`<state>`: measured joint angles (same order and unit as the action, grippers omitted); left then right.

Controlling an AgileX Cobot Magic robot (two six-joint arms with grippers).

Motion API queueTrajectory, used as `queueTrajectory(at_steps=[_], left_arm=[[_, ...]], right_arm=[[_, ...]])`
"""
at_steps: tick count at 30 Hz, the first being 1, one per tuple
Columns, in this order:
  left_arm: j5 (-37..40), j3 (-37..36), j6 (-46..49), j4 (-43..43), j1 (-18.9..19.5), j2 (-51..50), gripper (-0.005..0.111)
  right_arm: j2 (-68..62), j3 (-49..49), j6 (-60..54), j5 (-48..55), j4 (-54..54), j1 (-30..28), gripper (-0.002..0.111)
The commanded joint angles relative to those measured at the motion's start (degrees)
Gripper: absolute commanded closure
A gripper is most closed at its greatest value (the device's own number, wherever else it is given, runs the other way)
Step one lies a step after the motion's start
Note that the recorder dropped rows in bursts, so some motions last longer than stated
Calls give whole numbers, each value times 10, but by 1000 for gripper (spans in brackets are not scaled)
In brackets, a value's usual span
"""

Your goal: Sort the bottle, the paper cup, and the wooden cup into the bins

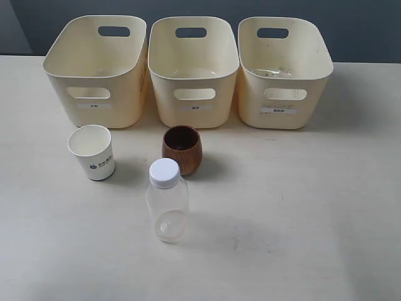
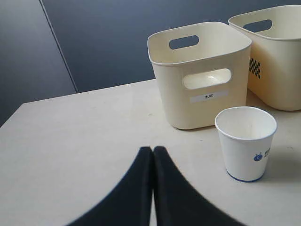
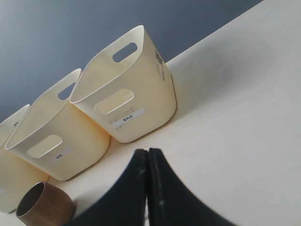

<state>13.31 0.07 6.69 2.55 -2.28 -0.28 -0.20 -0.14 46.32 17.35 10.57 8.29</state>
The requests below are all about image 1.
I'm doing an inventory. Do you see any brown wooden cup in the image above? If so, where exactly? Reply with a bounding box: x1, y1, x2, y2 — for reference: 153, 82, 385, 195
162, 125, 202, 176

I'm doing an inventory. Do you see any clear plastic bottle white cap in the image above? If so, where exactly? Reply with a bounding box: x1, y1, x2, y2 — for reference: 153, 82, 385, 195
145, 158, 189, 243

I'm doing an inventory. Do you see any white paper cup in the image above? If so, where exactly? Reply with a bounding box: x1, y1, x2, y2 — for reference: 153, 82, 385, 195
67, 125, 115, 181

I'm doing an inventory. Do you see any middle cream plastic bin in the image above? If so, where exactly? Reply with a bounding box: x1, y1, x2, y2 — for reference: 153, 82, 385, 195
148, 16, 239, 129

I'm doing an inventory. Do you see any cream plastic bin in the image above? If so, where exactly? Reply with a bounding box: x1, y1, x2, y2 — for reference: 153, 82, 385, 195
43, 15, 148, 129
148, 16, 239, 129
237, 16, 333, 130

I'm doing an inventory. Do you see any right cream plastic bin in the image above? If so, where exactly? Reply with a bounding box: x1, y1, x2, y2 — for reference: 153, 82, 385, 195
237, 16, 333, 130

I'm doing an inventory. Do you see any left cream plastic bin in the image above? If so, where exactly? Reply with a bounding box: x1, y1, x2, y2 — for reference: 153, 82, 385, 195
43, 15, 148, 129

